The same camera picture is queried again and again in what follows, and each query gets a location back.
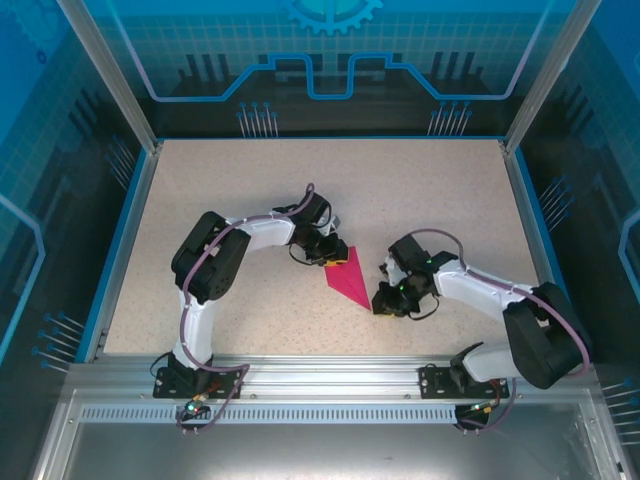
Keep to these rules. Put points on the pink paper sheet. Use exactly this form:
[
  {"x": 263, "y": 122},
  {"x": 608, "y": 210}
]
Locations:
[{"x": 350, "y": 280}]

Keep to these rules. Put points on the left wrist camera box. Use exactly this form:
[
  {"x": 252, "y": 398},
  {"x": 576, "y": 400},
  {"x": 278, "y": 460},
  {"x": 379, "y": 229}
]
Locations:
[{"x": 333, "y": 225}]

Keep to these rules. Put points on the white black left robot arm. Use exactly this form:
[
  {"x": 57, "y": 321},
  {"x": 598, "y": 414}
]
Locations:
[{"x": 265, "y": 232}]

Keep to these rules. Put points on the aluminium frame post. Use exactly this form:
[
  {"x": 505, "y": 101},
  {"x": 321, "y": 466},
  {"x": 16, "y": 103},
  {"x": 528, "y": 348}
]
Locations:
[
  {"x": 116, "y": 75},
  {"x": 545, "y": 75}
]

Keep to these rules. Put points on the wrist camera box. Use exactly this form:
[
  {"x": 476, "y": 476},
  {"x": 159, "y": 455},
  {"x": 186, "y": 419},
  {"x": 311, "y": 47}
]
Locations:
[
  {"x": 389, "y": 267},
  {"x": 333, "y": 225}
]

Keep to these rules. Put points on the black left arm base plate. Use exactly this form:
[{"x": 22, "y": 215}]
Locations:
[{"x": 167, "y": 389}]

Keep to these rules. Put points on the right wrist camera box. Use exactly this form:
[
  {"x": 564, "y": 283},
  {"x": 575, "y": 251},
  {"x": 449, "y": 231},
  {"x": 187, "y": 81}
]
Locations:
[{"x": 389, "y": 267}]

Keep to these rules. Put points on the aluminium side rail blue edge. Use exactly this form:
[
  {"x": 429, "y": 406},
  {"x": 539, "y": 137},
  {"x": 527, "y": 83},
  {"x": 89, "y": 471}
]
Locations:
[
  {"x": 125, "y": 250},
  {"x": 536, "y": 250}
]

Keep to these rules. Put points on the grey metal sheet tray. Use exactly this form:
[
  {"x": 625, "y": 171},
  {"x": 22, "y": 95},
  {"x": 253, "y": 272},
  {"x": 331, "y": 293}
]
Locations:
[{"x": 320, "y": 450}]

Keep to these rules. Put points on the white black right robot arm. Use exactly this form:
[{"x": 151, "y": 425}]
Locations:
[{"x": 475, "y": 290}]

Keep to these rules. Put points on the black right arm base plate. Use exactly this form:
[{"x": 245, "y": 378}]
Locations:
[{"x": 431, "y": 382}]

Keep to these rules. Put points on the aluminium mounting rail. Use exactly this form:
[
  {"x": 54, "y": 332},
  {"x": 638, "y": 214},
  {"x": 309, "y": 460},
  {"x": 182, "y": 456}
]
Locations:
[{"x": 330, "y": 375}]

